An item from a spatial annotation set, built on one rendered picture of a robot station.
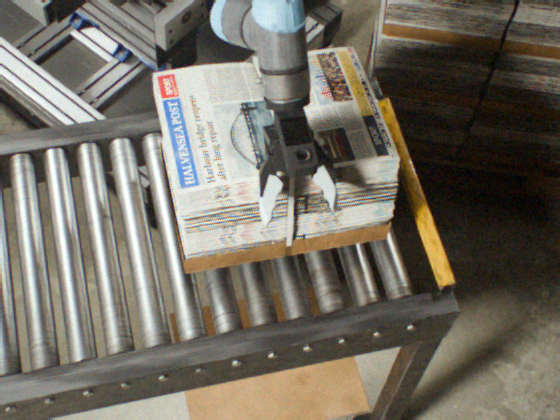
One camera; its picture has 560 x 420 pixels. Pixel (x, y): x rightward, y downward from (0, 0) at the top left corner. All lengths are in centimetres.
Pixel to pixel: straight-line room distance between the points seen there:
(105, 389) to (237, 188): 43
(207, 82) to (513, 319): 133
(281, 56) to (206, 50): 141
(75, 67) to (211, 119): 121
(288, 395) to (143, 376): 89
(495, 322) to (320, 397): 54
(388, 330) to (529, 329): 101
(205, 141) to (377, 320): 45
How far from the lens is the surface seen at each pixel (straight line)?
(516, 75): 241
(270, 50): 137
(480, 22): 228
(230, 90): 163
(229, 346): 165
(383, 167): 155
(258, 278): 170
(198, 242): 159
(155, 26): 211
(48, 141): 188
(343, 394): 248
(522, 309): 268
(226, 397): 246
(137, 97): 267
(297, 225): 162
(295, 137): 138
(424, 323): 172
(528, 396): 259
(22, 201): 182
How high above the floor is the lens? 233
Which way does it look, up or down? 59 degrees down
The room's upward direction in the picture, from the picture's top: 7 degrees clockwise
